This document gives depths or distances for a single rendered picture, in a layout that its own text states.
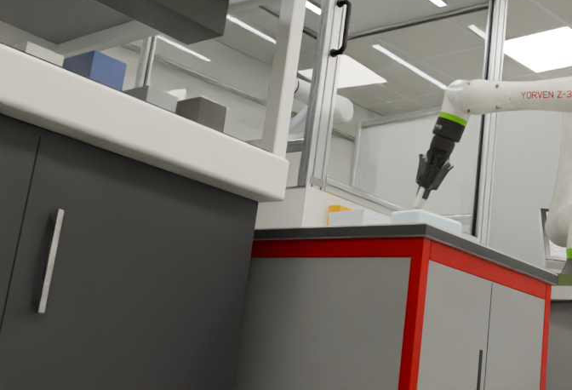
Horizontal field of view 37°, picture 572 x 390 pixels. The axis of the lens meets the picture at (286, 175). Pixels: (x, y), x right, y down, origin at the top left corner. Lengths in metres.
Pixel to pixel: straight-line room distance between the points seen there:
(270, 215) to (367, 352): 0.75
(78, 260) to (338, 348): 0.62
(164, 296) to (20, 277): 0.35
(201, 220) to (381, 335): 0.48
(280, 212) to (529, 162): 2.32
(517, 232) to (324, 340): 2.66
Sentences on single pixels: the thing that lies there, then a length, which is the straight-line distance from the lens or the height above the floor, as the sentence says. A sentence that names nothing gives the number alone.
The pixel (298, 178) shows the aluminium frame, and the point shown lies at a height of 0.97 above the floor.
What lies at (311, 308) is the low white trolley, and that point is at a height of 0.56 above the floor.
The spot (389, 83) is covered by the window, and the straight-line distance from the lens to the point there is 2.88.
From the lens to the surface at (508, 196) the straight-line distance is 4.65.
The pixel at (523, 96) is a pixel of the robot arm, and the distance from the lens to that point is 2.70.
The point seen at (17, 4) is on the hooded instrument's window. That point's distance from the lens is 1.69.
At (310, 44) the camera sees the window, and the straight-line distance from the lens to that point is 2.69.
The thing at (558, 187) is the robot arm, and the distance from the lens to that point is 2.91.
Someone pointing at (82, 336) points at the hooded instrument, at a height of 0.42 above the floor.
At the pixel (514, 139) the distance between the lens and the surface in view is 4.73.
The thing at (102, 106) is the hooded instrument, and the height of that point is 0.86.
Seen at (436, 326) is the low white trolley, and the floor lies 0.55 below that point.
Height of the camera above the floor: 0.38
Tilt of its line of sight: 14 degrees up
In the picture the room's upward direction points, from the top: 8 degrees clockwise
